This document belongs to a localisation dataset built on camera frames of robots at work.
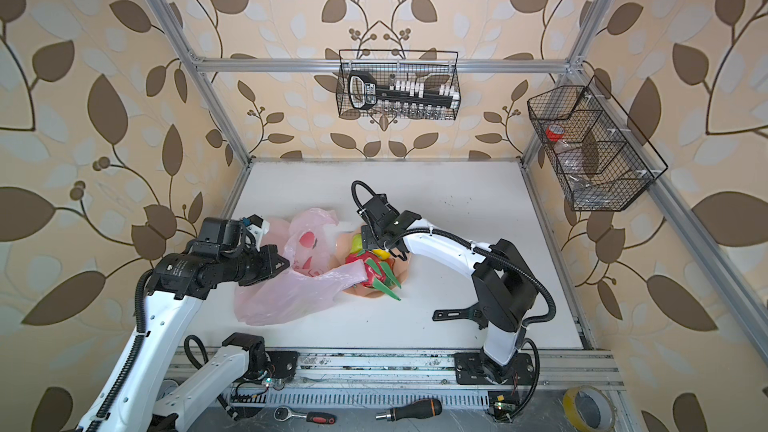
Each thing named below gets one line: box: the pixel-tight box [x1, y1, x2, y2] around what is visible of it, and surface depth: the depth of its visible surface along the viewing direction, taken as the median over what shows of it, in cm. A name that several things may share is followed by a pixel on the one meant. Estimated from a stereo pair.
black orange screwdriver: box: [375, 398, 443, 422], surface depth 68 cm
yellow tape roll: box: [563, 385, 617, 432], surface depth 69 cm
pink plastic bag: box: [234, 208, 368, 327], surface depth 75 cm
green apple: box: [350, 234, 363, 254], surface depth 93 cm
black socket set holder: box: [348, 70, 459, 119], surface depth 86 cm
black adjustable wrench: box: [432, 302, 489, 330], surface depth 84 cm
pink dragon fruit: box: [345, 250, 402, 300], surface depth 83 cm
